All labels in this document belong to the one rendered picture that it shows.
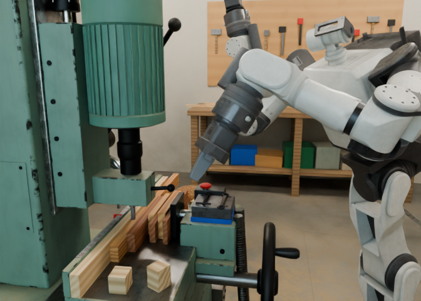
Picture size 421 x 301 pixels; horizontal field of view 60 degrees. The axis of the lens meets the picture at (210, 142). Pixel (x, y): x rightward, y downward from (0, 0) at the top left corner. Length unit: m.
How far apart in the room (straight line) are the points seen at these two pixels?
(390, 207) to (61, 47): 1.03
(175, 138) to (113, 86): 3.61
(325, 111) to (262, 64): 0.15
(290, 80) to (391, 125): 0.19
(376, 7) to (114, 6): 3.69
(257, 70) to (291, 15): 3.45
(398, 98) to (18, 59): 0.74
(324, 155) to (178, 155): 1.71
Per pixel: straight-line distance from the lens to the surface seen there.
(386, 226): 1.31
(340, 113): 0.70
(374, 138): 0.72
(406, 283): 1.46
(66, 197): 0.93
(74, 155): 0.89
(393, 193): 1.27
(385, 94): 0.72
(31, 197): 0.93
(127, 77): 0.79
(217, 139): 0.72
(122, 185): 0.90
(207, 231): 0.90
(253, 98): 0.73
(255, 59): 0.74
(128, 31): 0.80
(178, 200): 0.94
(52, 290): 1.02
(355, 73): 1.04
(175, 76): 4.29
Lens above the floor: 1.34
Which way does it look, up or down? 13 degrees down
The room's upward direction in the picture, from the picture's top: straight up
